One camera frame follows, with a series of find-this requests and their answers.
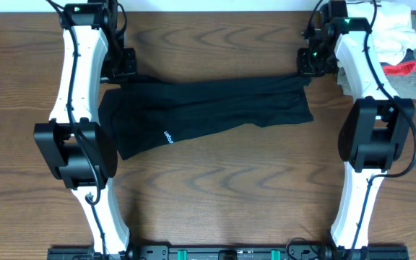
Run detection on black t-shirt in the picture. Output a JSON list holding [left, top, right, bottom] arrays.
[[98, 74, 313, 160]]

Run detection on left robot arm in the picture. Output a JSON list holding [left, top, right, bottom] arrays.
[[34, 0, 139, 259]]

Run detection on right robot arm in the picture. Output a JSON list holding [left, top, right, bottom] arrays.
[[286, 1, 416, 260]]

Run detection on white folded garment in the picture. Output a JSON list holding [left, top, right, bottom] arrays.
[[346, 1, 416, 66]]

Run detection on red and black folded garment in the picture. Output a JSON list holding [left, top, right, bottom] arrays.
[[381, 49, 416, 76]]

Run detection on grey folded garment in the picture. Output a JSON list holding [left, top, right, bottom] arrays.
[[337, 14, 416, 100]]

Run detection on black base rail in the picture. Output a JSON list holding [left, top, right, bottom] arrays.
[[46, 238, 410, 260]]

